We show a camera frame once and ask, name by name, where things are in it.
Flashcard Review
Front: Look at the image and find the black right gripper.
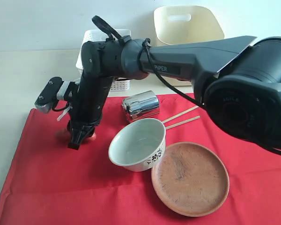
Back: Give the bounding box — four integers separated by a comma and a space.
67, 72, 114, 150

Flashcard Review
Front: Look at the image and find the red sausage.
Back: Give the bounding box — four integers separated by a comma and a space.
55, 128, 96, 142

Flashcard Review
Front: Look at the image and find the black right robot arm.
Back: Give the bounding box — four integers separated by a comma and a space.
67, 36, 281, 155

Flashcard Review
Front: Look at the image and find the red table cloth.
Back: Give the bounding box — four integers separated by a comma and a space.
0, 97, 281, 225

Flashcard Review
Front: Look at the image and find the white floral ceramic bowl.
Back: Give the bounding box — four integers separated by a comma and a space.
108, 118, 166, 172

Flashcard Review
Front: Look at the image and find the white perforated plastic basket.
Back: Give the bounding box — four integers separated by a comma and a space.
76, 29, 131, 92

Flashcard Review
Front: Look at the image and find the shiny metal cup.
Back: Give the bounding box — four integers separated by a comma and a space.
122, 90, 160, 123

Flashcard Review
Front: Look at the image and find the upper wooden chopstick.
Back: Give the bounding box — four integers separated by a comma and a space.
162, 106, 199, 123

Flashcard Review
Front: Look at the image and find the wooden chopstick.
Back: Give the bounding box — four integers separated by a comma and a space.
162, 106, 199, 123
165, 116, 200, 130

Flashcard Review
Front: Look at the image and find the lower wooden chopstick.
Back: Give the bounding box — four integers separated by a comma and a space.
165, 116, 200, 130

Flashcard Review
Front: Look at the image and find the brown clay plate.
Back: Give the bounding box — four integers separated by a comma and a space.
151, 142, 229, 217

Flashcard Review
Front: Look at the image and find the cream plastic bin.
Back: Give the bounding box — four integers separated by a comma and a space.
154, 5, 225, 86

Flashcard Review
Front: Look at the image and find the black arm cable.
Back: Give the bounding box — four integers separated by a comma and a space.
51, 15, 281, 158

